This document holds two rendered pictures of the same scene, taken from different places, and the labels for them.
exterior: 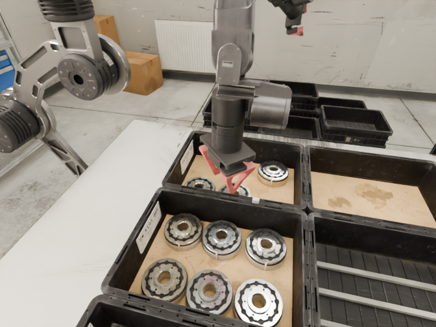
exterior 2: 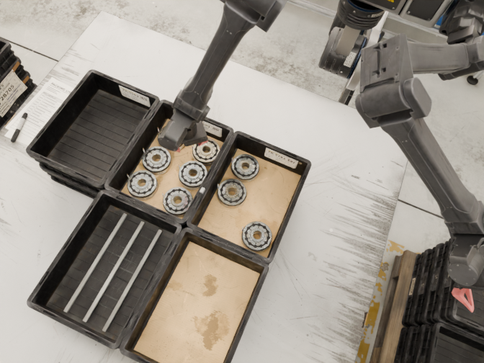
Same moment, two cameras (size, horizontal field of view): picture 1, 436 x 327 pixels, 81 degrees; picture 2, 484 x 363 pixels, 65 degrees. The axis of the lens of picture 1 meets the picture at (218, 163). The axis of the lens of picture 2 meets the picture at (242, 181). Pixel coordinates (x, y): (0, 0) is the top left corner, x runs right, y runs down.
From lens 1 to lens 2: 1.05 m
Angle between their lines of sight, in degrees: 55
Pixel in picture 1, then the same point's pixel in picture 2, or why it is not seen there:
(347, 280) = (142, 250)
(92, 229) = (248, 107)
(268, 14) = not seen: outside the picture
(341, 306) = (128, 236)
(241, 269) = (169, 184)
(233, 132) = not seen: hidden behind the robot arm
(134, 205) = (268, 135)
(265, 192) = (236, 224)
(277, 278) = (157, 204)
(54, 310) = not seen: hidden behind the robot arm
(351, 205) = (204, 295)
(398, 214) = (184, 335)
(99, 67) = (332, 56)
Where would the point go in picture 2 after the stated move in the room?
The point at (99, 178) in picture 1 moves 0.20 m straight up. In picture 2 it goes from (306, 106) to (317, 78)
